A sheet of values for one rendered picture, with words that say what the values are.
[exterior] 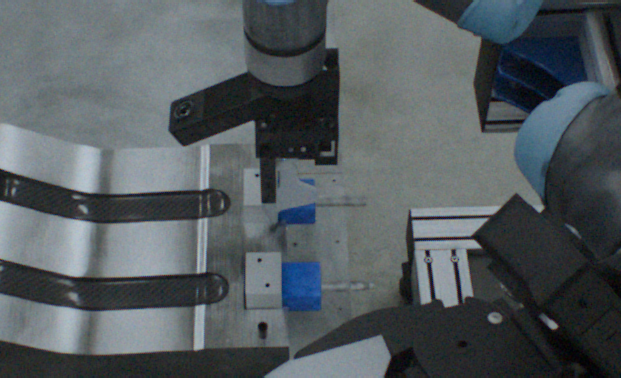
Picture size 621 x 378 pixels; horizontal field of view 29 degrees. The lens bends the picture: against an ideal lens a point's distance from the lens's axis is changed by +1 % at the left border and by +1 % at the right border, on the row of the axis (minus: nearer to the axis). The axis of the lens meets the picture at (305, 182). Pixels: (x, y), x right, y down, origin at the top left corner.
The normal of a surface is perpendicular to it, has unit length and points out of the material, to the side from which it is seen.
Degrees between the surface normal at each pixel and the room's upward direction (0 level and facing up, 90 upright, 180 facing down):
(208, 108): 28
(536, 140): 57
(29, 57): 0
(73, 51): 0
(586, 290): 80
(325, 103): 90
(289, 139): 90
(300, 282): 0
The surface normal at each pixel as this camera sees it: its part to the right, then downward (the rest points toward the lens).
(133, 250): -0.04, -0.61
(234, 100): -0.47, -0.57
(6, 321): 0.47, -0.55
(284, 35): 0.01, 0.79
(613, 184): -0.41, -0.34
